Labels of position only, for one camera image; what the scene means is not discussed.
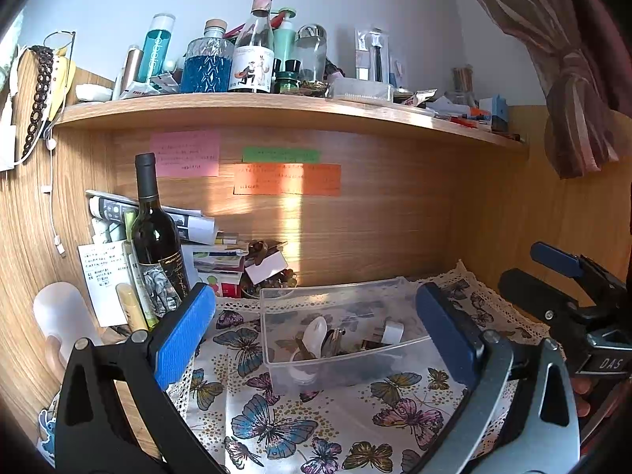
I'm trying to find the clear glass jar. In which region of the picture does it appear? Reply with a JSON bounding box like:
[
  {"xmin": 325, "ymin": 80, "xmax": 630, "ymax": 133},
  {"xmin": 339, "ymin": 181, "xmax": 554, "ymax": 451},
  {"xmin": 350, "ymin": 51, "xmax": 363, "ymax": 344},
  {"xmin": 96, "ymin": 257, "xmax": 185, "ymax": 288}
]
[{"xmin": 295, "ymin": 24, "xmax": 328, "ymax": 84}]

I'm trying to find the clear illustrated label bottle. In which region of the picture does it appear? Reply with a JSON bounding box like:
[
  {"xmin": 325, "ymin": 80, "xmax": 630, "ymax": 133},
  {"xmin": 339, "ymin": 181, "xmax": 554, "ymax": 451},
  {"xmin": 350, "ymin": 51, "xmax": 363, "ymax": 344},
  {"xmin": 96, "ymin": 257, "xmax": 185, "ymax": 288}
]
[{"xmin": 228, "ymin": 0, "xmax": 275, "ymax": 94}]

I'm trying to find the dark green ink bottle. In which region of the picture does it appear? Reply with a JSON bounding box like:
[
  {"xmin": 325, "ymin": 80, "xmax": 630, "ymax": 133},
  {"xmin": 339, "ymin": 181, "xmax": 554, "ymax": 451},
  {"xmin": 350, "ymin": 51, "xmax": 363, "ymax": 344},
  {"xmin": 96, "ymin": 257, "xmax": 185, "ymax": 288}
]
[{"xmin": 274, "ymin": 58, "xmax": 302, "ymax": 94}]

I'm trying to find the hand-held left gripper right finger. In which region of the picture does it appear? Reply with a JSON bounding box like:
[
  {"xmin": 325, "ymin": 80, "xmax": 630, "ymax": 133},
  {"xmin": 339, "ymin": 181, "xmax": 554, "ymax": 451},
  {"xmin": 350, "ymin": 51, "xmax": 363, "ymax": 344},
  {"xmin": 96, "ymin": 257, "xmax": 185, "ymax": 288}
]
[{"xmin": 395, "ymin": 282, "xmax": 579, "ymax": 474}]

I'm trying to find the beige tube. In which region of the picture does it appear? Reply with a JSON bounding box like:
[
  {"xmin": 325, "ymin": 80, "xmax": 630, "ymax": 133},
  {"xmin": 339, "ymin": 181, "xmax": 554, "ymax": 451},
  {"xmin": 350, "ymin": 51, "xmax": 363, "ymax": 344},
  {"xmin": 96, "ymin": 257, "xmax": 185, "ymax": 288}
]
[{"xmin": 116, "ymin": 284, "xmax": 149, "ymax": 333}]

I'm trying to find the white charging cable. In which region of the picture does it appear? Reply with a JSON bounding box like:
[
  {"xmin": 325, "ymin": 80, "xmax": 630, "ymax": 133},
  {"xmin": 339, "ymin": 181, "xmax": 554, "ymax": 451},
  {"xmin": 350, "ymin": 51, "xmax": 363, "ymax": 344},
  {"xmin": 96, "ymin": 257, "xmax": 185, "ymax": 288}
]
[{"xmin": 42, "ymin": 138, "xmax": 67, "ymax": 258}]

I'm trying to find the brown striped curtain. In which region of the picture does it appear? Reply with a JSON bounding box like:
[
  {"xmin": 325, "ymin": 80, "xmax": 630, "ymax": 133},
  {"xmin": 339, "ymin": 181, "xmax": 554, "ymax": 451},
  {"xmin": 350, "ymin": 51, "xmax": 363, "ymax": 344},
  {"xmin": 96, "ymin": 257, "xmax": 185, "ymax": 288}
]
[{"xmin": 447, "ymin": 0, "xmax": 632, "ymax": 179}]

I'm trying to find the white fluffy cloth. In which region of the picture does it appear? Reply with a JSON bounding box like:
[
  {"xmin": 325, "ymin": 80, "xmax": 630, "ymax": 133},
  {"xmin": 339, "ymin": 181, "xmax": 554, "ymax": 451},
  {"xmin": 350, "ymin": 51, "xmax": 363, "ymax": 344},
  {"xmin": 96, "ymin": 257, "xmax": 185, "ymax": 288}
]
[{"xmin": 0, "ymin": 10, "xmax": 25, "ymax": 90}]

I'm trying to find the rolled magazine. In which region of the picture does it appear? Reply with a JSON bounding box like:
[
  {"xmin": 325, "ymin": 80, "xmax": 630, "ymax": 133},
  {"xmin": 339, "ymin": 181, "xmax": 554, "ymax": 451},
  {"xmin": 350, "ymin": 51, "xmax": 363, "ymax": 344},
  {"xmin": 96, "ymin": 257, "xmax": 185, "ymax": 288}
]
[{"xmin": 85, "ymin": 190, "xmax": 218, "ymax": 243}]

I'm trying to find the clear rectangular case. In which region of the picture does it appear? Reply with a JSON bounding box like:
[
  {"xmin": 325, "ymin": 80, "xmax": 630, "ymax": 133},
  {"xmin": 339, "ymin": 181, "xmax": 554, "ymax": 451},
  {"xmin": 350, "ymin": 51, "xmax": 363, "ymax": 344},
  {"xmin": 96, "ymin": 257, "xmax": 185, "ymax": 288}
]
[{"xmin": 328, "ymin": 78, "xmax": 395, "ymax": 102}]

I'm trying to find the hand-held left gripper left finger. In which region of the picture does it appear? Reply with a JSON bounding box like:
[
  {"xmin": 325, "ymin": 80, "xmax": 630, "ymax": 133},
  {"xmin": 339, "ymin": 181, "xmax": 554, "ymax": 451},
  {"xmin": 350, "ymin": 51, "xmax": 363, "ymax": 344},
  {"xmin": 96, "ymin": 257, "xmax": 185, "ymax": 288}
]
[{"xmin": 54, "ymin": 282, "xmax": 225, "ymax": 474}]

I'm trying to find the silver tube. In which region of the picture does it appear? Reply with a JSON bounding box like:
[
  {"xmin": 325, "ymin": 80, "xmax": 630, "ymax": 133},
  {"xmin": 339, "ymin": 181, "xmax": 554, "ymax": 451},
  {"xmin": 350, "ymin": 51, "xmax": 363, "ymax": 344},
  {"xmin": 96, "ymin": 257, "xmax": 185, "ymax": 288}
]
[{"xmin": 113, "ymin": 45, "xmax": 144, "ymax": 100}]

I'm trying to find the clear plastic box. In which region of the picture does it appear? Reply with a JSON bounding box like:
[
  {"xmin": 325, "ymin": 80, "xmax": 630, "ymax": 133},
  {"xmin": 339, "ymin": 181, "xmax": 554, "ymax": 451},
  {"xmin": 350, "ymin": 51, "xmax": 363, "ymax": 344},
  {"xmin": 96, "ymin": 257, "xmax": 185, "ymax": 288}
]
[{"xmin": 259, "ymin": 276, "xmax": 435, "ymax": 396}]

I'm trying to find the green sticky note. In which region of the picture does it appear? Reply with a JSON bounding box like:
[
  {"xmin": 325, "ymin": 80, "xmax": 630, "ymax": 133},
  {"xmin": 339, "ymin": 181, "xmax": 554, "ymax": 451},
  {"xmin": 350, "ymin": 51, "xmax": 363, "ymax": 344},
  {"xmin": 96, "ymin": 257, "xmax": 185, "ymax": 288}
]
[{"xmin": 242, "ymin": 147, "xmax": 322, "ymax": 164}]

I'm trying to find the white frosted bottle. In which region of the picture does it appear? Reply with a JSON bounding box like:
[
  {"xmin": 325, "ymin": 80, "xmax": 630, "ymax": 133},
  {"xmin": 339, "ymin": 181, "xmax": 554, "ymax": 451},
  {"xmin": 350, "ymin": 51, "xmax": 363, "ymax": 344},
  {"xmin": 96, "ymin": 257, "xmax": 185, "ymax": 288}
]
[{"xmin": 32, "ymin": 281, "xmax": 104, "ymax": 351}]

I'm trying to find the black bead chain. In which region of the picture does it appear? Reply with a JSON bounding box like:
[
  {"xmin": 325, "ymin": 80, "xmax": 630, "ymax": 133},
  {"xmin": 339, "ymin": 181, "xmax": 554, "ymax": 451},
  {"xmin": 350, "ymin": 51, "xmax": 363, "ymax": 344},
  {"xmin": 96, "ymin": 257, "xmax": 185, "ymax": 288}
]
[{"xmin": 21, "ymin": 45, "xmax": 55, "ymax": 156}]

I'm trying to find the blue liquid glass bottle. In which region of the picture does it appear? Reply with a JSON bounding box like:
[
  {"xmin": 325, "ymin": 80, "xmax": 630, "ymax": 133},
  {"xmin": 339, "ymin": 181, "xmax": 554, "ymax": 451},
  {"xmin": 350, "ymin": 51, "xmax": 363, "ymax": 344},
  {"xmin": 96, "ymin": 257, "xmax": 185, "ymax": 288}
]
[{"xmin": 180, "ymin": 20, "xmax": 235, "ymax": 94}]

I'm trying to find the butterfly print tablecloth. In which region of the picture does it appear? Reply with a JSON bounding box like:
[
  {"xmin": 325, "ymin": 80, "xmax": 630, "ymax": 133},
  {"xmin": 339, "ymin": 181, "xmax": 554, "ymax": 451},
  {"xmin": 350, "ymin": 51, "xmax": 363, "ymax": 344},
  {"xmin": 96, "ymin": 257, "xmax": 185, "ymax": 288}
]
[{"xmin": 168, "ymin": 259, "xmax": 566, "ymax": 474}]

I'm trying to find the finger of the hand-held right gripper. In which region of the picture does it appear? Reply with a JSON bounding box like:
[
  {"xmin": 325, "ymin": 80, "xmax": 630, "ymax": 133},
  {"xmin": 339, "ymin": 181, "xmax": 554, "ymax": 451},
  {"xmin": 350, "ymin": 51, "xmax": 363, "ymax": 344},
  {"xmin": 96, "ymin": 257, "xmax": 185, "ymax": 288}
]
[
  {"xmin": 498, "ymin": 268, "xmax": 593, "ymax": 324},
  {"xmin": 530, "ymin": 242, "xmax": 629, "ymax": 307}
]

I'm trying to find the white card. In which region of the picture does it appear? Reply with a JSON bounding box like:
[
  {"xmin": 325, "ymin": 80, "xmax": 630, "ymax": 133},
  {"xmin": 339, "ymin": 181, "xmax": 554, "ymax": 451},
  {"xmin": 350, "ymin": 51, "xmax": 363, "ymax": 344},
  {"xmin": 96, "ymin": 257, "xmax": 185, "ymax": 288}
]
[{"xmin": 245, "ymin": 252, "xmax": 288, "ymax": 284}]

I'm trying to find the pink sticky note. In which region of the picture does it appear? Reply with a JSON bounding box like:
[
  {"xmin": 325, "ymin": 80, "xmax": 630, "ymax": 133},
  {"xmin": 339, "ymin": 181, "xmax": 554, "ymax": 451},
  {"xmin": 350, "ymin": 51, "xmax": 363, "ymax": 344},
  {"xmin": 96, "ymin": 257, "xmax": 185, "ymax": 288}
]
[{"xmin": 150, "ymin": 131, "xmax": 220, "ymax": 177}]

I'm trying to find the person's right hand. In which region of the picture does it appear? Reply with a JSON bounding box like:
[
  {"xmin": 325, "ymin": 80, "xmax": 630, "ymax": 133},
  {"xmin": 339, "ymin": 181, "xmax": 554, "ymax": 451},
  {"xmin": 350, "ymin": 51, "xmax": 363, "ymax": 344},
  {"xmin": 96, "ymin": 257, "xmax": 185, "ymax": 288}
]
[{"xmin": 570, "ymin": 375, "xmax": 594, "ymax": 418}]

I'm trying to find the teal mouthwash bottle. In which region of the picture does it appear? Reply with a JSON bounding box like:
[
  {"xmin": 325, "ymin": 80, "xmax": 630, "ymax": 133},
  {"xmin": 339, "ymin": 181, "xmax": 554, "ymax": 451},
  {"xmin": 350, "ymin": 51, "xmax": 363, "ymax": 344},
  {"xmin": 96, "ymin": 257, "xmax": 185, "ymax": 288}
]
[{"xmin": 135, "ymin": 14, "xmax": 176, "ymax": 85}]

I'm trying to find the orange sticky note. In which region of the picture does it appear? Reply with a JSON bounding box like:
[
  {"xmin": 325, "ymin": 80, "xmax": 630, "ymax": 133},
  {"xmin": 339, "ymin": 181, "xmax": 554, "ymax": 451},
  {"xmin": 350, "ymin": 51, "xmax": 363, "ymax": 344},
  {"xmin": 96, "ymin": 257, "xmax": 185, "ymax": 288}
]
[{"xmin": 233, "ymin": 163, "xmax": 342, "ymax": 197}]

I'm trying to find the yellow plastic item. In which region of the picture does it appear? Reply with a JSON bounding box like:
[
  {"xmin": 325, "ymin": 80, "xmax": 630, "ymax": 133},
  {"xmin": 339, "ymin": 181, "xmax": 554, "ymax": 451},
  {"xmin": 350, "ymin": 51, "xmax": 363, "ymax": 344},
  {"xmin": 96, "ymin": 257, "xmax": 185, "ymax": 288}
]
[{"xmin": 47, "ymin": 54, "xmax": 77, "ymax": 114}]

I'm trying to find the white handheld device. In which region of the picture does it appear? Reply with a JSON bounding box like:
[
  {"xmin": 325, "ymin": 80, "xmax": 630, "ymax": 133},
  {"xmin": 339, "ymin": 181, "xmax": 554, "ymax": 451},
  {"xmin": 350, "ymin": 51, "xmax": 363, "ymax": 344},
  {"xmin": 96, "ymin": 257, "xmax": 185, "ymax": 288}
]
[{"xmin": 291, "ymin": 317, "xmax": 329, "ymax": 383}]

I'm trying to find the white power adapter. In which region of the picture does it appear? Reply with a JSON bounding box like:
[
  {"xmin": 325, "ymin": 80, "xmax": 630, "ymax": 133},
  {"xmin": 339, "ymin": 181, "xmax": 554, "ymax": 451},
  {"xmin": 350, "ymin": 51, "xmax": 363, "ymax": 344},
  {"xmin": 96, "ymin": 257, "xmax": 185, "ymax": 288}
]
[{"xmin": 0, "ymin": 126, "xmax": 18, "ymax": 171}]

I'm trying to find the jar of wooden sticks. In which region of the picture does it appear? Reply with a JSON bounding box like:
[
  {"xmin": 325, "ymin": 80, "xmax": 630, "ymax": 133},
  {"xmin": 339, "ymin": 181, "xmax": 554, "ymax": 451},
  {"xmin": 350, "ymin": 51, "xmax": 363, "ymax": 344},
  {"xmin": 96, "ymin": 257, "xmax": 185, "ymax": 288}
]
[{"xmin": 453, "ymin": 66, "xmax": 477, "ymax": 104}]

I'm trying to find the yellow-green tube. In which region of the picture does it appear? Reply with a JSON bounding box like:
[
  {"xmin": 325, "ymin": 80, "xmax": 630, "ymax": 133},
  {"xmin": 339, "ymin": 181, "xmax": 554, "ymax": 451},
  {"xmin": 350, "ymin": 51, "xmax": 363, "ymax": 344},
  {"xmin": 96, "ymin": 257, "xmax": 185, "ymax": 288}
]
[{"xmin": 122, "ymin": 211, "xmax": 159, "ymax": 329}]

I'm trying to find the stack of books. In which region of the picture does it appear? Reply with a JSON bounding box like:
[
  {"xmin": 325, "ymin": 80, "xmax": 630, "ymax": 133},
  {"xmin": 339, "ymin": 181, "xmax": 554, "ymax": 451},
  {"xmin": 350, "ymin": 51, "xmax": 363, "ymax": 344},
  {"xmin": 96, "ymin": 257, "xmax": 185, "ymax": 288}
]
[{"xmin": 192, "ymin": 232, "xmax": 250, "ymax": 299}]

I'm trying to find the white handwritten paper note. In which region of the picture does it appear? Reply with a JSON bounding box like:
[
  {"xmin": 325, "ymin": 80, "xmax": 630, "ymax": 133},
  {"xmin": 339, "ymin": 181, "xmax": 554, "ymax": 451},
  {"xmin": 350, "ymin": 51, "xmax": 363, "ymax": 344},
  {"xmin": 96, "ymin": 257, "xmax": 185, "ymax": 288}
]
[{"xmin": 78, "ymin": 241, "xmax": 132, "ymax": 327}]

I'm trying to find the cartoon sticker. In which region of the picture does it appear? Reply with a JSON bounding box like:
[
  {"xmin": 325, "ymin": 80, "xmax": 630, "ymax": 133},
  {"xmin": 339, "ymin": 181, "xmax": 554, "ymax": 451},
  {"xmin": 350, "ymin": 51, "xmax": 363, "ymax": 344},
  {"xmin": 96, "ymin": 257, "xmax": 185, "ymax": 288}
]
[{"xmin": 37, "ymin": 407, "xmax": 60, "ymax": 455}]

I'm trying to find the white oval case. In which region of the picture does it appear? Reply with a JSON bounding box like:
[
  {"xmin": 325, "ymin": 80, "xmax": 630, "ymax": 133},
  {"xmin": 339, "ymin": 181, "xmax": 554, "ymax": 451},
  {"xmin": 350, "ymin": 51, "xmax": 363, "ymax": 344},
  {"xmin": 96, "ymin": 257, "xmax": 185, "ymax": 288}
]
[{"xmin": 75, "ymin": 84, "xmax": 113, "ymax": 102}]

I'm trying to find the dark wine bottle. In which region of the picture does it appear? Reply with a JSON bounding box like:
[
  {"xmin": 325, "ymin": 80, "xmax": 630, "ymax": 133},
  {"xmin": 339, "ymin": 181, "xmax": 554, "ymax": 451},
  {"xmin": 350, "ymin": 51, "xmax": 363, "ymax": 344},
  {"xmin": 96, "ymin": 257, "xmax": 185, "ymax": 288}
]
[{"xmin": 131, "ymin": 153, "xmax": 184, "ymax": 314}]

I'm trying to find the wooden shelf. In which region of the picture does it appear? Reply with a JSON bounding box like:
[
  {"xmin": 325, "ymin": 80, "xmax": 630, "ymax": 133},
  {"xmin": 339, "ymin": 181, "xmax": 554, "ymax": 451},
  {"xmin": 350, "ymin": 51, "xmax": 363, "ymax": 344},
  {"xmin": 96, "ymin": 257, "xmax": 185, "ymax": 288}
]
[{"xmin": 52, "ymin": 91, "xmax": 530, "ymax": 149}]

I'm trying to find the green pump bottle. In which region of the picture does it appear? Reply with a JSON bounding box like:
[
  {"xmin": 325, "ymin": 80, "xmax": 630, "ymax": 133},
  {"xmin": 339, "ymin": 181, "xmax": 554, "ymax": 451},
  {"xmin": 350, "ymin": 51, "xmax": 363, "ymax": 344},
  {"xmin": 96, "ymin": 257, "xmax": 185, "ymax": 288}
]
[{"xmin": 271, "ymin": 7, "xmax": 297, "ymax": 74}]

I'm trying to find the toothbrush head package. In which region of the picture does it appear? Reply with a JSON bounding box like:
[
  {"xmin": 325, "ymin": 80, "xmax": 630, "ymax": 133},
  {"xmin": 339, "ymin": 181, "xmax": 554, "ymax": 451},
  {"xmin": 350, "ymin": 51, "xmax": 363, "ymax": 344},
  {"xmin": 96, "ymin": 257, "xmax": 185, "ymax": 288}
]
[{"xmin": 354, "ymin": 27, "xmax": 391, "ymax": 82}]

